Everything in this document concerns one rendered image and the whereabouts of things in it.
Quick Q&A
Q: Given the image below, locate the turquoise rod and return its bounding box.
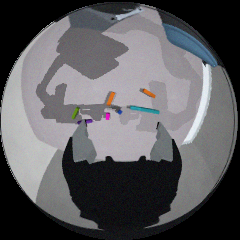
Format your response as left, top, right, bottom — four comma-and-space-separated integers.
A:
130, 105, 160, 114

